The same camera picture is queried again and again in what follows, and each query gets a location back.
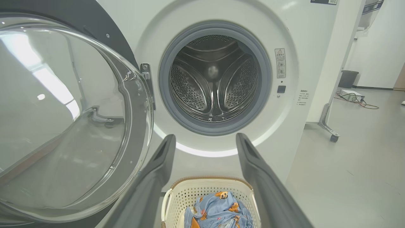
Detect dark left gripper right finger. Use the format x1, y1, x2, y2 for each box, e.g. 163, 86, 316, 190
236, 133, 314, 228

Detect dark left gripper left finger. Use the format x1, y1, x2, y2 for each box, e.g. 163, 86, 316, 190
104, 134, 177, 228

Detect blue cartoon print garment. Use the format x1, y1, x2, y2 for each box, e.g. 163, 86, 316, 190
184, 190, 254, 228

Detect dark round washing machine door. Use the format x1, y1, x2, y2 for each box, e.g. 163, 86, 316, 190
0, 0, 156, 228

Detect cream perforated laundry basket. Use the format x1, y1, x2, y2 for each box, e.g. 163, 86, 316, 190
160, 176, 262, 228

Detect white washing machine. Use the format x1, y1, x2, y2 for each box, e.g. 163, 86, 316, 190
95, 0, 340, 228

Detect white electronics box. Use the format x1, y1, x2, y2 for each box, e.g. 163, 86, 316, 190
340, 90, 365, 103

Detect black trash bin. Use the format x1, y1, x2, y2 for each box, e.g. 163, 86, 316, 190
338, 70, 360, 89

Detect loose floor cables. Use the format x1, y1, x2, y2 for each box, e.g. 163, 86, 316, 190
333, 93, 380, 110

